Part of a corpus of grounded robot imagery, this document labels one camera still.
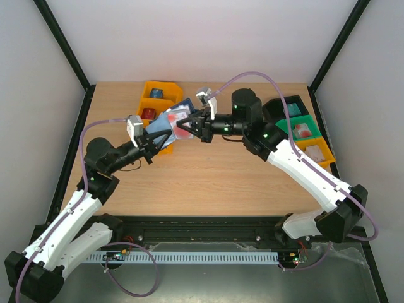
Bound black frame post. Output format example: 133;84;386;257
33;0;95;92
309;0;372;92

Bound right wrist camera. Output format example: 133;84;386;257
196;86;217;121

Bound red VIP card stack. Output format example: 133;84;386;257
141;107;157;120

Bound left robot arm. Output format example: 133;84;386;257
4;130;172;302

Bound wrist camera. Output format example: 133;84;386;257
196;86;217;121
126;115;143;148

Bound teal card stack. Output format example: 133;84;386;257
287;103;302;117

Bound yellow bin right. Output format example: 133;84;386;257
296;136;335;168

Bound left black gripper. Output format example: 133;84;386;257
107;129;173;175

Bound blue card stack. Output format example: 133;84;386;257
149;88;163;99

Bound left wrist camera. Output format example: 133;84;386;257
126;115;143;148

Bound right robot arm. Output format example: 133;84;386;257
177;88;368;247

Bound yellow three-compartment bin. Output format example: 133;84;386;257
137;80;184;156

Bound black bin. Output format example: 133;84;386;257
262;95;309;124

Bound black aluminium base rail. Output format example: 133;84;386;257
34;215;367;250

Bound black frame post left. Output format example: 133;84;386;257
33;0;95;92

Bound light blue cable duct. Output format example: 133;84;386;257
84;251;278;264

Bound black frame post right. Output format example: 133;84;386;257
309;0;372;92

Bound green bin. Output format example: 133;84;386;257
290;115;321;141

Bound white red card stack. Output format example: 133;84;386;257
293;123;312;139

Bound blue leather card holder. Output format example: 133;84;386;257
146;98;196;149

